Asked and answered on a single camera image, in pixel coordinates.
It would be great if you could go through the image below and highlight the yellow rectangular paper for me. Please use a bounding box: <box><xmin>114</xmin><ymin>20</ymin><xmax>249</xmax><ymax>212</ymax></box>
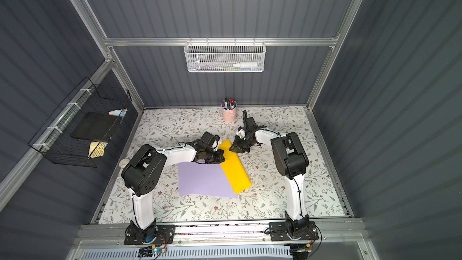
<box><xmin>218</xmin><ymin>140</ymin><xmax>252</xmax><ymax>194</ymax></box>

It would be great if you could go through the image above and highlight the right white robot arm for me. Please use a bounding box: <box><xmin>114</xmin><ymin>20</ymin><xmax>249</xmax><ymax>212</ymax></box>
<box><xmin>229</xmin><ymin>111</ymin><xmax>310</xmax><ymax>232</ymax></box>

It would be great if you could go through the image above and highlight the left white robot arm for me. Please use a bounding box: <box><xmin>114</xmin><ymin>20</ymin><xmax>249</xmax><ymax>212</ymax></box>
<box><xmin>119</xmin><ymin>132</ymin><xmax>225</xmax><ymax>231</ymax></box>

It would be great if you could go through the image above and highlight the pink pen cup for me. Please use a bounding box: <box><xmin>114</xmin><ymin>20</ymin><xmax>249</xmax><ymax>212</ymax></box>
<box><xmin>221</xmin><ymin>97</ymin><xmax>237</xmax><ymax>123</ymax></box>

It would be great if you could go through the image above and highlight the purple paper sheet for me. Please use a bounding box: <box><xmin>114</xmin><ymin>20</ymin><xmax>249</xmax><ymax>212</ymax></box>
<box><xmin>178</xmin><ymin>162</ymin><xmax>238</xmax><ymax>199</ymax></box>

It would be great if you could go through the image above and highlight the white bottle in basket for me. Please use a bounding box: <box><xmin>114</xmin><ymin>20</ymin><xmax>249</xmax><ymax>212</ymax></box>
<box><xmin>232</xmin><ymin>62</ymin><xmax>258</xmax><ymax>70</ymax></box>

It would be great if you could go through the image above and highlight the pastel note pad in basket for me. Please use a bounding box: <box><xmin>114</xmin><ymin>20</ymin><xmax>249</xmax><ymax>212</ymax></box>
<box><xmin>108</xmin><ymin>108</ymin><xmax>128</xmax><ymax>117</ymax></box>

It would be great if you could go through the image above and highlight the yellow sticky note pad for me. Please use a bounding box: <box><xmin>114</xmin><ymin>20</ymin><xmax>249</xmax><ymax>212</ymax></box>
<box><xmin>89</xmin><ymin>142</ymin><xmax>108</xmax><ymax>158</ymax></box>

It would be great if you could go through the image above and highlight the white vented panel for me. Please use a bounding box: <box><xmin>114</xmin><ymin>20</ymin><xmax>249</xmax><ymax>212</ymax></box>
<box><xmin>81</xmin><ymin>245</ymin><xmax>292</xmax><ymax>260</ymax></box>

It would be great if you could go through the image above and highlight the white wire mesh basket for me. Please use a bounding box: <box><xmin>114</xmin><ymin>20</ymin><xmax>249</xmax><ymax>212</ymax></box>
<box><xmin>184</xmin><ymin>42</ymin><xmax>267</xmax><ymax>73</ymax></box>

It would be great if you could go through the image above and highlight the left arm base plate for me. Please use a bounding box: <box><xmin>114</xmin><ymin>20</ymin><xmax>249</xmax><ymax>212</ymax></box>
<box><xmin>124</xmin><ymin>220</ymin><xmax>176</xmax><ymax>246</ymax></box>

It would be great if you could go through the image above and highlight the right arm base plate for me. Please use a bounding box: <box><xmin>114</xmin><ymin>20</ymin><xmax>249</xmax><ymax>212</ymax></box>
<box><xmin>263</xmin><ymin>219</ymin><xmax>320</xmax><ymax>243</ymax></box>

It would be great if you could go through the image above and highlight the black wire wall basket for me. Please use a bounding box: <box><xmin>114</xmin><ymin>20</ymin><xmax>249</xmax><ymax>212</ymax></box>
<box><xmin>28</xmin><ymin>80</ymin><xmax>132</xmax><ymax>168</ymax></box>

